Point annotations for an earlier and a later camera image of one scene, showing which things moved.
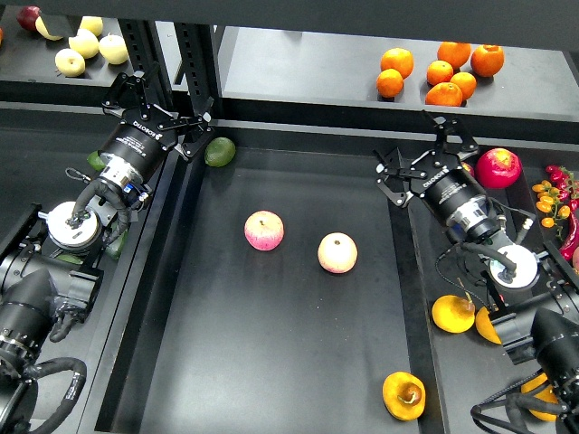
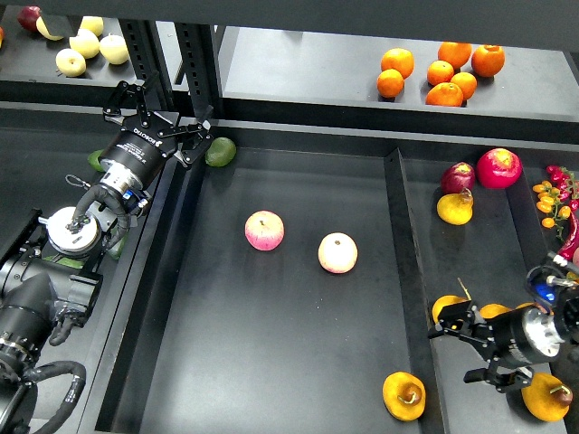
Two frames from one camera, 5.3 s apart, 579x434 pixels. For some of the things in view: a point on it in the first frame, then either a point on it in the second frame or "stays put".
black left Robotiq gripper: x=140 y=139 stays put
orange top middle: x=454 y=53 stays put
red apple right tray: x=498 y=167 stays put
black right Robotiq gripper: x=441 y=182 to x=508 y=343
